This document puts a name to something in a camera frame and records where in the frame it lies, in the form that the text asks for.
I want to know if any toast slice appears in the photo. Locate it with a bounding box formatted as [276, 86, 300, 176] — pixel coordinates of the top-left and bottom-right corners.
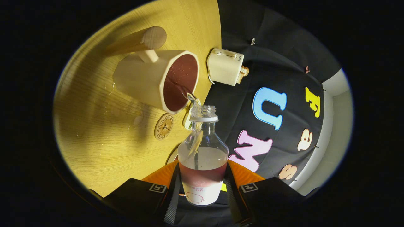
[237, 66, 250, 84]

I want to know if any white divided dish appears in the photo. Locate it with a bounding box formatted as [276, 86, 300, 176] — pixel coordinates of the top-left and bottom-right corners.
[183, 102, 193, 130]

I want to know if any black backdrop cloth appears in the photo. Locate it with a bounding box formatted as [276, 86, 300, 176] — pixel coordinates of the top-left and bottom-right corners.
[202, 0, 343, 189]

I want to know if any wooden table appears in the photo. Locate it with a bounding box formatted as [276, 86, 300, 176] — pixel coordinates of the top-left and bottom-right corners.
[53, 0, 222, 197]

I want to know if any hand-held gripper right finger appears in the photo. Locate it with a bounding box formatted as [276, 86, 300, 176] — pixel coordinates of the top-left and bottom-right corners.
[225, 159, 305, 225]

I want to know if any cream toaster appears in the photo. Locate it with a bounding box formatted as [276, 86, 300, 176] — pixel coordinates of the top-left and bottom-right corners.
[207, 48, 245, 86]

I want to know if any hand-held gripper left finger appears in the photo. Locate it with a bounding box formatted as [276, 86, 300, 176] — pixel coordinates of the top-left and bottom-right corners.
[103, 160, 182, 226]

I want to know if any round wooden coaster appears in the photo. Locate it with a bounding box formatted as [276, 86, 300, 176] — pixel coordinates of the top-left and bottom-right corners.
[154, 113, 174, 140]

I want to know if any cream cup with wooden handle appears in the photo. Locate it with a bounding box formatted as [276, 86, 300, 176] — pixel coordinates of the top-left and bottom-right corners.
[104, 26, 200, 115]

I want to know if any clear juice bottle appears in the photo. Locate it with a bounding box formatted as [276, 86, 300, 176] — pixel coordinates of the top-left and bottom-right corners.
[178, 105, 229, 206]

